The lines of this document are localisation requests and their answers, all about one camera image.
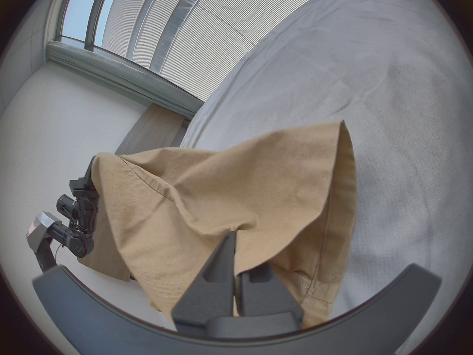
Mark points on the window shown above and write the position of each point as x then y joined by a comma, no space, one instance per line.
184,20

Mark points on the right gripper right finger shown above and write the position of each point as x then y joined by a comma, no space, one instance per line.
266,294

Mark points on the tan shorts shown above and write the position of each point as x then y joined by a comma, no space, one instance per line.
221,183

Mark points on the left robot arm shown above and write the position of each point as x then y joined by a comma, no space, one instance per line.
70,237

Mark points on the bed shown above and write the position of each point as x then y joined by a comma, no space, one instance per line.
369,87

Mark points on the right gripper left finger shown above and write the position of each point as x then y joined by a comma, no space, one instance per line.
210,290

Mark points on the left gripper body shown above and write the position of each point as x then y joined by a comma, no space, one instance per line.
92,183

